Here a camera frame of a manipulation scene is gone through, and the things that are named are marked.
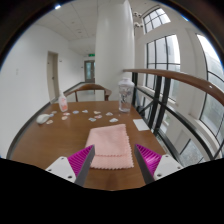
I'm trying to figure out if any pink towel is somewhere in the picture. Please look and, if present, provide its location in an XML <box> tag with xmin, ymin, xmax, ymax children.
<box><xmin>84</xmin><ymin>123</ymin><xmax>135</xmax><ymax>170</ymax></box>

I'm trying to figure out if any white pump bottle orange label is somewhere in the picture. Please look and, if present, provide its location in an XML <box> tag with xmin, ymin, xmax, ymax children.
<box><xmin>57</xmin><ymin>92</ymin><xmax>69</xmax><ymax>113</ymax></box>

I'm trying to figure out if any clear plastic drink bottle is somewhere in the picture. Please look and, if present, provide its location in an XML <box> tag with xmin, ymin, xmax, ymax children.
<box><xmin>117</xmin><ymin>77</ymin><xmax>136</xmax><ymax>114</ymax></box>

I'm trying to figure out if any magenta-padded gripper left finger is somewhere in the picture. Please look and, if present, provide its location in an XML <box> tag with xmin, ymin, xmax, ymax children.
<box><xmin>44</xmin><ymin>144</ymin><xmax>96</xmax><ymax>188</ymax></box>

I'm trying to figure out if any arched black-framed window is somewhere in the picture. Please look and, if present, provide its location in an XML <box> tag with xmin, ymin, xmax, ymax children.
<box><xmin>141</xmin><ymin>7</ymin><xmax>172</xmax><ymax>34</ymax></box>

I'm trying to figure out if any white computer mouse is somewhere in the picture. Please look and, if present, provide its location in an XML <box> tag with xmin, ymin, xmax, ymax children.
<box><xmin>35</xmin><ymin>113</ymin><xmax>51</xmax><ymax>125</ymax></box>

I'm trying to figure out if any tall black-framed window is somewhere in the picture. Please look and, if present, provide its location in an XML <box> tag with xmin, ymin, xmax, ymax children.
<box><xmin>145</xmin><ymin>34</ymin><xmax>182</xmax><ymax>101</ymax></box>

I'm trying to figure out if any white paper card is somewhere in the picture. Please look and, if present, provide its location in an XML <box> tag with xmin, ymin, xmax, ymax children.
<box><xmin>132</xmin><ymin>118</ymin><xmax>151</xmax><ymax>132</ymax></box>

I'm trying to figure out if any wide black-framed window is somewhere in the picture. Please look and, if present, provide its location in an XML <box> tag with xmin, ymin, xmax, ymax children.
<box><xmin>196</xmin><ymin>33</ymin><xmax>224</xmax><ymax>138</ymax></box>

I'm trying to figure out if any white single door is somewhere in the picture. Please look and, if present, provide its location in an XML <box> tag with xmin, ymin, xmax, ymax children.
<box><xmin>45</xmin><ymin>50</ymin><xmax>60</xmax><ymax>101</ymax></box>

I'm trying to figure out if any glazed double door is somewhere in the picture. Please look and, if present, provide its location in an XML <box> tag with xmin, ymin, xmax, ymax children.
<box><xmin>83</xmin><ymin>59</ymin><xmax>96</xmax><ymax>84</ymax></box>

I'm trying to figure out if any wooden-topped black metal railing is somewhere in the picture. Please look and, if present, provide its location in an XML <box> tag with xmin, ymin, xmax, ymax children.
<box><xmin>123</xmin><ymin>68</ymin><xmax>224</xmax><ymax>161</ymax></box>

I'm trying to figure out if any wooden armchair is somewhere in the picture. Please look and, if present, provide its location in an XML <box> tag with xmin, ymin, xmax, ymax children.
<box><xmin>63</xmin><ymin>83</ymin><xmax>113</xmax><ymax>103</ymax></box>

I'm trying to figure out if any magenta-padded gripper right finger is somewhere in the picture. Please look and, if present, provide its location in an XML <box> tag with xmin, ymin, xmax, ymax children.
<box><xmin>133</xmin><ymin>143</ymin><xmax>185</xmax><ymax>186</ymax></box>

